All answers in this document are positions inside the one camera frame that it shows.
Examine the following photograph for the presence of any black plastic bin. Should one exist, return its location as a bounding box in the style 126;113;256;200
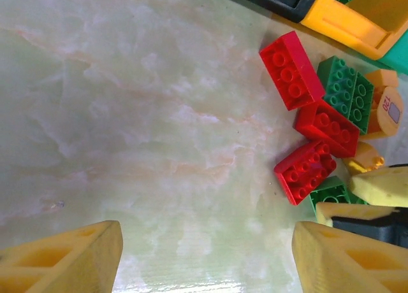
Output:
200;0;326;24

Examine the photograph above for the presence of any yellow round lego piece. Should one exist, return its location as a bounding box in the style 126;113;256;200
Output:
359;69;405;141

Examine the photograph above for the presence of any yellow plastic bin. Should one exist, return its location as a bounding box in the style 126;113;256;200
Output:
299;0;408;61

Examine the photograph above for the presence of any yellow lego brick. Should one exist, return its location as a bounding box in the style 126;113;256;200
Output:
342;141;386;176

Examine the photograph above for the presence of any large green lego brick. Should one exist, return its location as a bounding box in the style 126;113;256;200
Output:
316;55;358;115

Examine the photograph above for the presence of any red lego brick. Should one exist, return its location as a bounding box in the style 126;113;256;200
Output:
258;31;326;111
273;139;338;206
293;100;361;159

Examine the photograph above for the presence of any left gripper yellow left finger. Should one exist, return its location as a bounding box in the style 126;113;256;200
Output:
0;220;124;293

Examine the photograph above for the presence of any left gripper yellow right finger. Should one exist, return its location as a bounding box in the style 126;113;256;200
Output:
291;221;408;293

